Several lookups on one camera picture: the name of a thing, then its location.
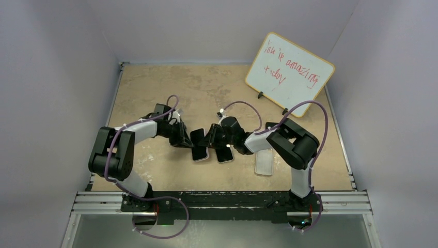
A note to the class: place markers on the frosted clear phone case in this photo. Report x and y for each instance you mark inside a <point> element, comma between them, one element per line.
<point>264,162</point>

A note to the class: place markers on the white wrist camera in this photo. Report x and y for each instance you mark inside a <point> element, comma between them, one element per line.
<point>221,115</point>
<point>176,115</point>

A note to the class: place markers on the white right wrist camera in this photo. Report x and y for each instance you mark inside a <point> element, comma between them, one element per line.
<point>221,115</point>

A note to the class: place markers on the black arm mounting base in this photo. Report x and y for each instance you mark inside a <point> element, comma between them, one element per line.
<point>278,207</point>

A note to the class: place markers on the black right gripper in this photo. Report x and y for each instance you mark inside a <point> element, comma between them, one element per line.
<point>210,140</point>

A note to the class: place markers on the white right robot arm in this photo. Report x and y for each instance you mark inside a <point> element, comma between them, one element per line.
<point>295,145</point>

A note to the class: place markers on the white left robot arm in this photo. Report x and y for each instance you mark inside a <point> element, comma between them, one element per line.
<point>112,155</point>

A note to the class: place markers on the aluminium table frame rail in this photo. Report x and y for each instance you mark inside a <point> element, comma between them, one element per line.
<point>91,202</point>

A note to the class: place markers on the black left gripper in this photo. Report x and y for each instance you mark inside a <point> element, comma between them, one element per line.
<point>182,139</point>

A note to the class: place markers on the yellow framed whiteboard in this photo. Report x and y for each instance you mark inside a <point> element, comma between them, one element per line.
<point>286,73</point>

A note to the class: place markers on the black phone with white reflection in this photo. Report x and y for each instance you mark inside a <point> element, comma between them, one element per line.
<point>224,154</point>

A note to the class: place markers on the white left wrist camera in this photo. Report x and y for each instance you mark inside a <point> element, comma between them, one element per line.
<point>176,115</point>

